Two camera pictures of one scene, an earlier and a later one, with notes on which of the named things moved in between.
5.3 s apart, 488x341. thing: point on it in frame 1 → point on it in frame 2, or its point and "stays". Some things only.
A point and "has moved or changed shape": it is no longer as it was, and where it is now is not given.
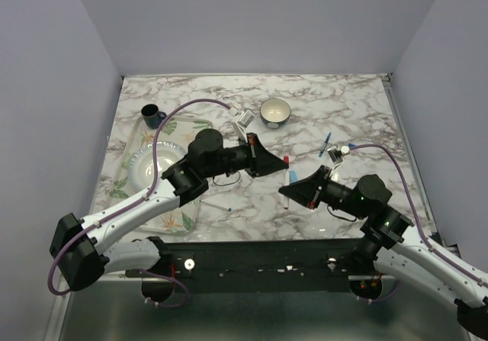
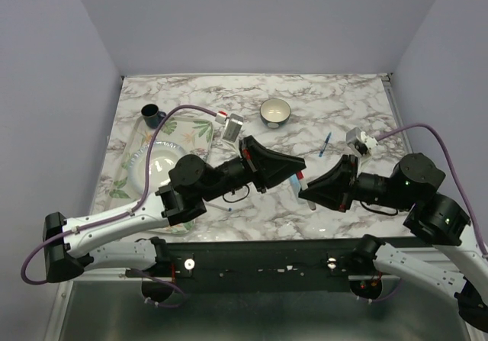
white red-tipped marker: x=286 y=183 has moved or changed shape
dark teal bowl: x=274 y=113 stays
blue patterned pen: x=322 y=151 stays
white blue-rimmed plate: x=140 y=168 stays
